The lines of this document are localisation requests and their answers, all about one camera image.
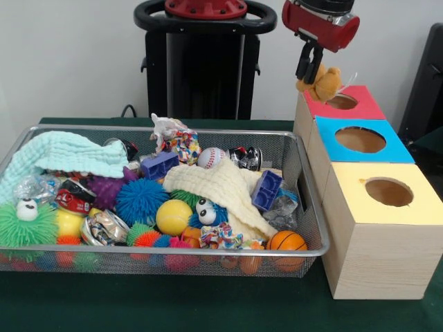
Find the small brown plush toy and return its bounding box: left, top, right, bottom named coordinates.
left=295, top=64, right=357, bottom=104

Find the crushed black drink can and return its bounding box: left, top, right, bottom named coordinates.
left=226, top=146, right=264, bottom=172

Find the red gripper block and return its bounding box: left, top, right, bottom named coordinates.
left=282, top=0, right=361, bottom=85

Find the orange toy basketball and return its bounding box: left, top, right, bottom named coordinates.
left=266, top=230, right=308, bottom=251

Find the mint green cloth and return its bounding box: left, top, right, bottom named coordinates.
left=0, top=130, right=129, bottom=205

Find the dark green table cloth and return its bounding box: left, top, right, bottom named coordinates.
left=0, top=117, right=443, bottom=332
left=408, top=133, right=443, bottom=167

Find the crushed silver drink can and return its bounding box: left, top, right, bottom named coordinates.
left=80, top=210, right=131, bottom=246

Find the white toy baseball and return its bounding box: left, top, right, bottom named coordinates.
left=197, top=147, right=226, bottom=169

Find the black power cable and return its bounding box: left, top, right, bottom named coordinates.
left=120, top=103, right=140, bottom=119

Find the shallow metal mesh bin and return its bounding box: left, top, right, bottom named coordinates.
left=0, top=124, right=330, bottom=279

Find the purple plastic toy block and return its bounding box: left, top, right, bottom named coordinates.
left=251, top=169, right=284, bottom=212

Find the wooden box with three holes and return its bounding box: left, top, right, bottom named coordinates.
left=292, top=84, right=443, bottom=301

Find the green spiky ball with eyes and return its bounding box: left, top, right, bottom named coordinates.
left=0, top=199, right=58, bottom=257

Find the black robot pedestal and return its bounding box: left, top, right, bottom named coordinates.
left=134, top=0, right=278, bottom=120

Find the crushed clear water bottle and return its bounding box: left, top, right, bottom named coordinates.
left=262, top=183, right=299, bottom=232

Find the black upright panel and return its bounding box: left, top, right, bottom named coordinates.
left=397, top=23, right=443, bottom=139

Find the cream yellow cloth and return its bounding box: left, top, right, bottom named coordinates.
left=162, top=157, right=280, bottom=242

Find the plain blue spiky ball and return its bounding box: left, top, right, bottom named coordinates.
left=116, top=178, right=170, bottom=228

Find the smooth yellow ball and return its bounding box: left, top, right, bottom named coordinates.
left=155, top=199, right=194, bottom=237

